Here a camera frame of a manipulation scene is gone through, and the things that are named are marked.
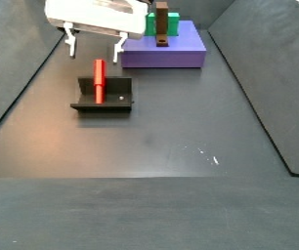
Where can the black angled bracket board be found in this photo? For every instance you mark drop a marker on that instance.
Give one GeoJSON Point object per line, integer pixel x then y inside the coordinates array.
{"type": "Point", "coordinates": [118, 95]}

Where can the green block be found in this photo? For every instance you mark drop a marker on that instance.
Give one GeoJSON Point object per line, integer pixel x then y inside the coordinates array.
{"type": "Point", "coordinates": [150, 31]}
{"type": "Point", "coordinates": [174, 18]}

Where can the purple base block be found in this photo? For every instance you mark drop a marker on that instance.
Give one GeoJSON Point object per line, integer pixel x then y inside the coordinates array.
{"type": "Point", "coordinates": [185, 53]}

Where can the red peg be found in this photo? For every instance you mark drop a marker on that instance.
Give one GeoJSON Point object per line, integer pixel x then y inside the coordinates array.
{"type": "Point", "coordinates": [99, 80]}

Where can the brown upright block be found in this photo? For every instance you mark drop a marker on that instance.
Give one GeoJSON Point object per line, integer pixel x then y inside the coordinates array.
{"type": "Point", "coordinates": [162, 24]}

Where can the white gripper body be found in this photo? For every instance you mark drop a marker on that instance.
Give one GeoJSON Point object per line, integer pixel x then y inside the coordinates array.
{"type": "Point", "coordinates": [103, 16]}

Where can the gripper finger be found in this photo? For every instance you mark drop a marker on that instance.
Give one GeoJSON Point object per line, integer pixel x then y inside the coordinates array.
{"type": "Point", "coordinates": [118, 47]}
{"type": "Point", "coordinates": [71, 40]}

